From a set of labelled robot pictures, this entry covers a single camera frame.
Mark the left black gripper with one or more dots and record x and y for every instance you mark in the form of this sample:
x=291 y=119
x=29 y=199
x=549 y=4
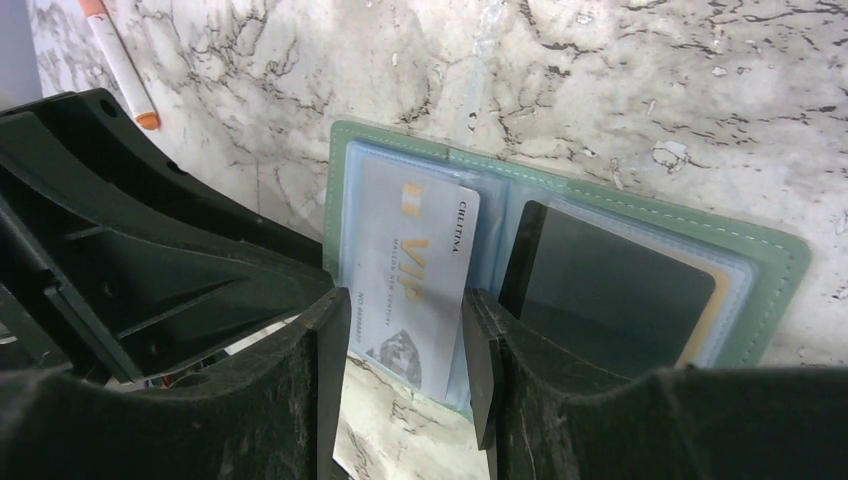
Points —
x=93 y=280

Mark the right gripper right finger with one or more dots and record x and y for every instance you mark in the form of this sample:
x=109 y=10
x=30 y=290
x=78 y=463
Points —
x=540 y=412

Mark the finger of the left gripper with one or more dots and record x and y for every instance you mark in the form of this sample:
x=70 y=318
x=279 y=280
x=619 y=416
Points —
x=92 y=126

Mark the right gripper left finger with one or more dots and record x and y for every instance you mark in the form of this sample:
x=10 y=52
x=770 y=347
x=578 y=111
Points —
x=269 y=411

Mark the black credit card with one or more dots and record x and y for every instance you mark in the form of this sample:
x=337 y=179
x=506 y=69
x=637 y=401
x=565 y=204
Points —
x=614 y=299

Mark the silver VIP credit card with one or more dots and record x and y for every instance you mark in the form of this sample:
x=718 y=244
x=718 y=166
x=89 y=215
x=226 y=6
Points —
x=412 y=234

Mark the green card holder wallet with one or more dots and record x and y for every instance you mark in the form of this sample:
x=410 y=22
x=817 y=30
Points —
x=765 y=266

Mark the small white orange stick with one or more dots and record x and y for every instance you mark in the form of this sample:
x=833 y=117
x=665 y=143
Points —
x=129 y=82

